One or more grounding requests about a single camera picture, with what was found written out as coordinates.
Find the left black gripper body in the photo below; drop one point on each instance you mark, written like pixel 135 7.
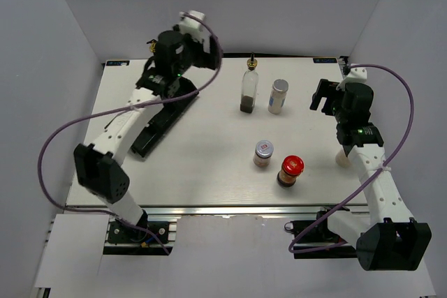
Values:
pixel 193 54

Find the black compartment tray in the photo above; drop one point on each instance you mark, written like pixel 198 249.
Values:
pixel 161 122

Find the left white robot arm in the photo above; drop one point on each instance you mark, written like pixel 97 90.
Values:
pixel 160 96

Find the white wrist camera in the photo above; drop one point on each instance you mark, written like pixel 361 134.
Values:
pixel 353 73
pixel 190 26

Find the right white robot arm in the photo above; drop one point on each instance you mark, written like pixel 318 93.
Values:
pixel 393 239

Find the right blue table label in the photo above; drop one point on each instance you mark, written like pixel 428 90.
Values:
pixel 325 60

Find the left blue table label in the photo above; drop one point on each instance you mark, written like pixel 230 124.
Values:
pixel 110 63

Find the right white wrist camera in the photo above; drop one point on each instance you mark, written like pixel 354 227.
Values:
pixel 353 73

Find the glass bottle dark sauce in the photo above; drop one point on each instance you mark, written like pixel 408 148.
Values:
pixel 249 86

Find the red lid sauce jar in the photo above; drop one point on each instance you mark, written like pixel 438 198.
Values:
pixel 291 168

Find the blue table label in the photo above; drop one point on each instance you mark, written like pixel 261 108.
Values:
pixel 110 63
pixel 325 60

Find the white spice jar silver lid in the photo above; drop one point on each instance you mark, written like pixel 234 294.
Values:
pixel 277 96

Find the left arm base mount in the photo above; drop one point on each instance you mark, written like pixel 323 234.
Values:
pixel 123 240

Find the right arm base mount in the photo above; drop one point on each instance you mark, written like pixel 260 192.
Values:
pixel 319 235

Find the clear glass oil bottle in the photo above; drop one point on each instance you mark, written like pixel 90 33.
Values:
pixel 152 45

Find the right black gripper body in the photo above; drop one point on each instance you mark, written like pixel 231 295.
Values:
pixel 339 114

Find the small jar white label lid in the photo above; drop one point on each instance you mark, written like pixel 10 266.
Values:
pixel 263 152

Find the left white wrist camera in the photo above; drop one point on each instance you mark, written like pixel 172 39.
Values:
pixel 190 26

